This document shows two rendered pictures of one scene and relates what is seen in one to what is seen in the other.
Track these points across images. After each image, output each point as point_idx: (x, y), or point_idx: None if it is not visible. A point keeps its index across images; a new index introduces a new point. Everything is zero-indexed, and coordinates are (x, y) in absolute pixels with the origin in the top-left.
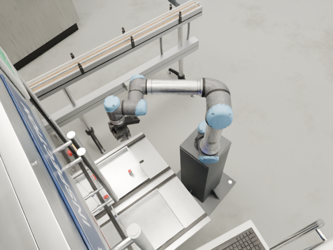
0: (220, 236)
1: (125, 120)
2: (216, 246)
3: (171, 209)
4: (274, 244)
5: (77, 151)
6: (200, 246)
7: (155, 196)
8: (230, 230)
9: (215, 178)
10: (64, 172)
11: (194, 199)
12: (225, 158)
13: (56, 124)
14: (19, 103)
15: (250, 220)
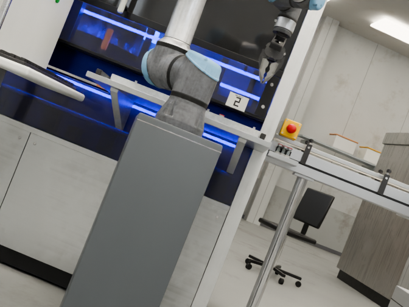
0: (56, 81)
1: (276, 29)
2: (55, 77)
3: (140, 84)
4: (10, 3)
5: (281, 102)
6: (72, 91)
7: None
8: (48, 80)
9: (82, 251)
10: None
11: (123, 84)
12: (111, 180)
13: (305, 36)
14: None
15: (28, 67)
